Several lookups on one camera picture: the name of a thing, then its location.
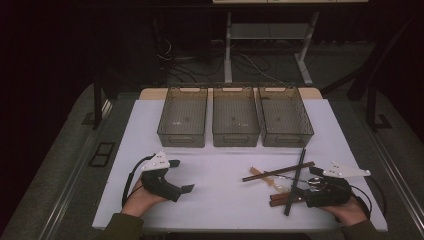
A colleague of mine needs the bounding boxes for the white metal desk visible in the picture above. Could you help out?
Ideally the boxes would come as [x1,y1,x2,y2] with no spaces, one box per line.
[212,0,369,87]

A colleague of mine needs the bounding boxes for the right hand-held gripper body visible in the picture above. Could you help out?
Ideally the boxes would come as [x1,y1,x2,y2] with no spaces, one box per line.
[303,161,372,208]

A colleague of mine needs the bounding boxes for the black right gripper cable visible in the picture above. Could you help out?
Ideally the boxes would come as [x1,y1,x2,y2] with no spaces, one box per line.
[334,176,388,224]

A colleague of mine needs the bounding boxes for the white floor cable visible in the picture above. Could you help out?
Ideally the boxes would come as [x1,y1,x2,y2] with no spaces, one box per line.
[239,52,287,85]

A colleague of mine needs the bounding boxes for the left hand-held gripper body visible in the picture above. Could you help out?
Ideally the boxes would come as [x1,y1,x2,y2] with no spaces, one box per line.
[140,150,183,203]

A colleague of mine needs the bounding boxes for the metal floor rail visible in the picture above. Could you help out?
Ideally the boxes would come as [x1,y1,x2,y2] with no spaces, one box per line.
[43,99,114,240]
[366,128,424,228]

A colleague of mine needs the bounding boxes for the wooden-handled metal fork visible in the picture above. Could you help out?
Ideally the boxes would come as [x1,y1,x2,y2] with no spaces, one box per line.
[269,197,306,208]
[269,190,306,201]

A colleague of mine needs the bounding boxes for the translucent grey plastic bin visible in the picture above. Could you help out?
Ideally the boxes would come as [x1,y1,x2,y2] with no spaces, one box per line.
[156,86,209,148]
[256,85,315,148]
[212,85,261,148]

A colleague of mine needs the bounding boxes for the white table mat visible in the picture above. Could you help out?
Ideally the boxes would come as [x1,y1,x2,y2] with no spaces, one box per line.
[92,98,389,233]

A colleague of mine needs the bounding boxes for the wooden spoon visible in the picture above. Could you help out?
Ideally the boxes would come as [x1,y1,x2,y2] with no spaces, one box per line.
[249,166,290,194]

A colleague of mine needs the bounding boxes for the black floor cables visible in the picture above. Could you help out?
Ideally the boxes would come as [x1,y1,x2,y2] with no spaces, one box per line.
[156,36,228,85]

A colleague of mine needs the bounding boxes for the black metal stand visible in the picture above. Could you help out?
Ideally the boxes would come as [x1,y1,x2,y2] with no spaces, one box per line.
[81,74,118,131]
[321,16,418,132]

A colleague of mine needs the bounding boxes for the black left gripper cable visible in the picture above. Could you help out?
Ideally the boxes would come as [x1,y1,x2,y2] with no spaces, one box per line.
[121,153,156,208]

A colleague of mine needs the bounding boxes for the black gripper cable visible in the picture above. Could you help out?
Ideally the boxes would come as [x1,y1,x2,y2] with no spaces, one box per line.
[334,176,388,224]
[121,153,156,208]

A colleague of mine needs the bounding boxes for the person's right hand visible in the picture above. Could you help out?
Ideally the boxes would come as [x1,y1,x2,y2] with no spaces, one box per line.
[318,198,368,228]

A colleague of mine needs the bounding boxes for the black chopstick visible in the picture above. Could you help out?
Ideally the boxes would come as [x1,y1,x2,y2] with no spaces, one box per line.
[283,148,307,217]

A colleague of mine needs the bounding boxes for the person's left hand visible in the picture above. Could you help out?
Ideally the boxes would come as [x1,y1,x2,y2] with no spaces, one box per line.
[120,181,168,218]

